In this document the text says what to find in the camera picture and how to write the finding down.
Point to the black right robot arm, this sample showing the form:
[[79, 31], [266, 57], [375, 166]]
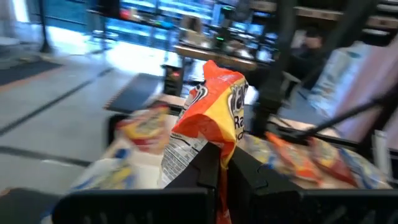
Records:
[[273, 93]]

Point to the black box with red light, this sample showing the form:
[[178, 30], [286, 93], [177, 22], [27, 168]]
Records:
[[172, 79]]

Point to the person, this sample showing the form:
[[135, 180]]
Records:
[[311, 59]]

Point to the black hazard-striped floor mat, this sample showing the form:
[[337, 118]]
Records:
[[136, 93], [25, 71]]

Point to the black pole stand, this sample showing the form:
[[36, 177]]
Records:
[[45, 28]]

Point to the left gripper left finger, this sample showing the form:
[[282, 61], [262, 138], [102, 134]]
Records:
[[174, 205]]

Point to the orange Maruchan chicken ramen pack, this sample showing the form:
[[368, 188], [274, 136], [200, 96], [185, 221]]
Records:
[[211, 109], [292, 158]]

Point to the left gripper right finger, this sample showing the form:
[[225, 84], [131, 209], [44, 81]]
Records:
[[295, 208]]

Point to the wooden desk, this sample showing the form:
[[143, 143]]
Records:
[[217, 59]]

